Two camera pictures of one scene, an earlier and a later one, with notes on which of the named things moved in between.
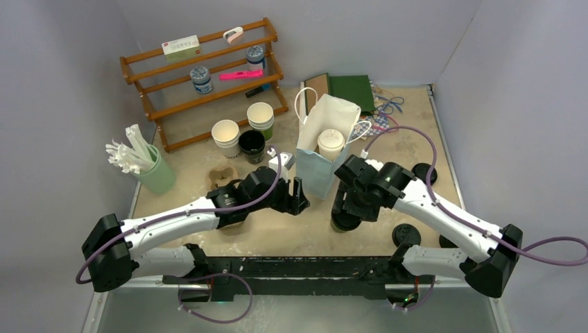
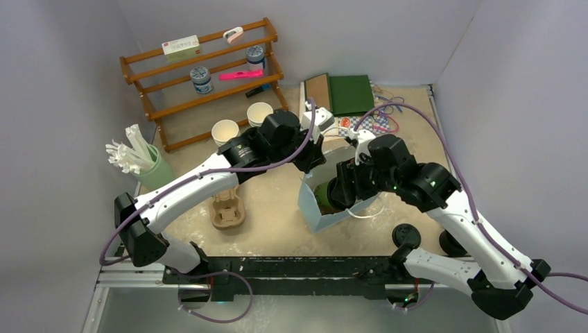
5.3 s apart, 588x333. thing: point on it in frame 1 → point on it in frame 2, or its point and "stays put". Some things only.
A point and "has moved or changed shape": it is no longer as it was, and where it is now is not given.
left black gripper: x=292 y=204 → x=315 y=155
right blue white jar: x=255 y=57 stays put
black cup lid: x=405 y=233 stays put
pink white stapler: x=233 y=33 stays put
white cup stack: x=226 y=134 stays put
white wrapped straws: x=134 y=157 stays put
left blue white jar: x=201 y=79 stays put
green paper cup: x=335 y=228 → x=324 y=205
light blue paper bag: x=315 y=171 has moved or changed shape
